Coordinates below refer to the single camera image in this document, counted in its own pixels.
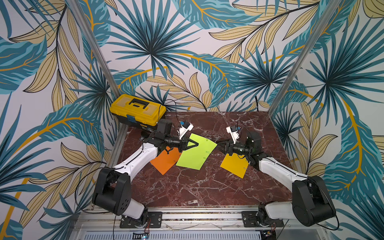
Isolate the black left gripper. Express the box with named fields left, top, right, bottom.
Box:
left=164, top=134, right=199, bottom=153

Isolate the green paper sheet stack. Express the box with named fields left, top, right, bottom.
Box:
left=176, top=134, right=217, bottom=170

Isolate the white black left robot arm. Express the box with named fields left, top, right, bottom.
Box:
left=92, top=119, right=199, bottom=225

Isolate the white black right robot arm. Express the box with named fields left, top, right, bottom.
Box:
left=218, top=126, right=337, bottom=227

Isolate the yellow paper sheet stack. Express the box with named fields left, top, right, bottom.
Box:
left=221, top=154, right=249, bottom=179

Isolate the orange paper sheet stack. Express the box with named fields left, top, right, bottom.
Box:
left=150, top=150, right=182, bottom=175

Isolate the yellow black toolbox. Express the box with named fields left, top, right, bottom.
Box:
left=110, top=94, right=167, bottom=132

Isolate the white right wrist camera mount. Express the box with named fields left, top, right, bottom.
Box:
left=226, top=126, right=241, bottom=144

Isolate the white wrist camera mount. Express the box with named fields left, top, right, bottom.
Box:
left=178, top=121, right=194, bottom=140
left=226, top=126, right=241, bottom=144

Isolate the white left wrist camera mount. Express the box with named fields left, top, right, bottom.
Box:
left=178, top=121, right=194, bottom=140

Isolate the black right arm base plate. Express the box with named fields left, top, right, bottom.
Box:
left=241, top=211, right=284, bottom=229

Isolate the aluminium front rail frame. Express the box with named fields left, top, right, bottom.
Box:
left=70, top=206, right=330, bottom=240

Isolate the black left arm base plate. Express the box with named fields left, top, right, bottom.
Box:
left=120, top=211, right=163, bottom=229

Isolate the aluminium corner post right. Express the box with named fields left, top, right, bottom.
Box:
left=268, top=0, right=342, bottom=117

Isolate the aluminium corner post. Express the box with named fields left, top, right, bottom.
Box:
left=268, top=0, right=342, bottom=117
left=67, top=0, right=121, bottom=98

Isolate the aluminium corner post left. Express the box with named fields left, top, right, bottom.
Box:
left=67, top=0, right=121, bottom=98

